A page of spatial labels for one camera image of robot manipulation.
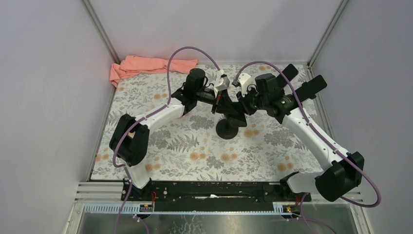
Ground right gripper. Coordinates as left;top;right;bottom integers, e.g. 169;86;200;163
237;85;268;116

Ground black round-base stand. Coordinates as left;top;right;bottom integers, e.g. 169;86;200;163
215;119;239;140

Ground black phone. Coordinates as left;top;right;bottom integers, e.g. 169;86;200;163
295;75;327;102
225;109;247;128

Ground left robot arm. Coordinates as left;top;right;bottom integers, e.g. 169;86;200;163
109;68;247;200

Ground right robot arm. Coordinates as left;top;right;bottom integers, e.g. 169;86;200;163
234;73;365;202

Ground pink cloth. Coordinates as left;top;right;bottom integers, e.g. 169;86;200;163
109;56;199;87

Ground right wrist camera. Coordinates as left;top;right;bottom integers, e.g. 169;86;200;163
233;73;255;97

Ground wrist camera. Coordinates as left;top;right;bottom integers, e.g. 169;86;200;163
213;74;230;93
233;73;255;97

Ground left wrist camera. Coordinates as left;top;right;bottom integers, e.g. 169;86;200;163
213;74;230;93

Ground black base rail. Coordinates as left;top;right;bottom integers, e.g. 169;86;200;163
121;180;311;212

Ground aluminium frame profile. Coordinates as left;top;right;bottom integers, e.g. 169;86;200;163
75;181;364;204

